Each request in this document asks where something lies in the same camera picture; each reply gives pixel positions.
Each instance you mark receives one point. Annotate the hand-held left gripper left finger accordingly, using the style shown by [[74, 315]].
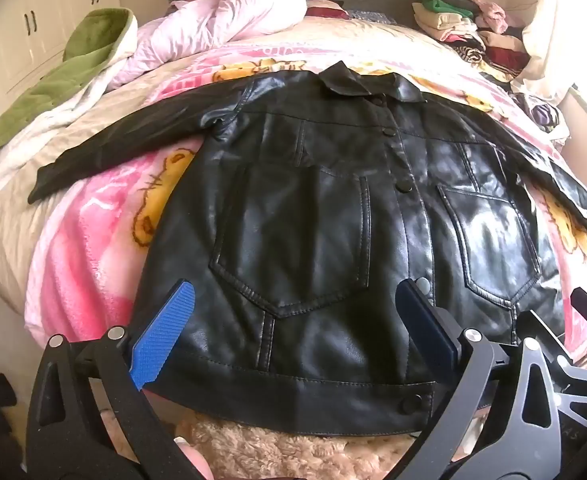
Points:
[[166, 335]]

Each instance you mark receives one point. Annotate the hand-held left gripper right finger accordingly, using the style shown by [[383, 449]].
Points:
[[423, 322]]

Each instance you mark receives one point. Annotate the black leather jacket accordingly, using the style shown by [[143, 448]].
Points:
[[298, 210]]

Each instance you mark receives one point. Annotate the bag of clothes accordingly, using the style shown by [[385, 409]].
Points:
[[543, 110]]

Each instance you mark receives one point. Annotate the stack of folded clothes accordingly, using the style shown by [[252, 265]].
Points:
[[448, 15]]

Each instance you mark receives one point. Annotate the person's left hand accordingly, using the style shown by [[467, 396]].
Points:
[[196, 460]]

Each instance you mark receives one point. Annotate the pink printed blanket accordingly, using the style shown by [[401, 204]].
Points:
[[88, 260]]

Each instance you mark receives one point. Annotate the beige fuzzy cloth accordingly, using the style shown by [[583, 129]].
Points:
[[298, 452]]

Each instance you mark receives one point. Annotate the green fleece blanket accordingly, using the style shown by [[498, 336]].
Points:
[[48, 90]]

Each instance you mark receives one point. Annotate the cream curtain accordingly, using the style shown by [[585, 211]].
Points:
[[558, 35]]

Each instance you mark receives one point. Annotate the blue patterned cloth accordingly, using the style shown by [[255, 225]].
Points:
[[371, 16]]

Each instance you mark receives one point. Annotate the lilac puffy jacket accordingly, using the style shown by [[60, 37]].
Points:
[[223, 15]]

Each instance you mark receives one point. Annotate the red pillow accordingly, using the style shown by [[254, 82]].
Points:
[[323, 11]]

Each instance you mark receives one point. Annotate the cream wardrobe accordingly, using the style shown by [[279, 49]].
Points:
[[48, 30]]

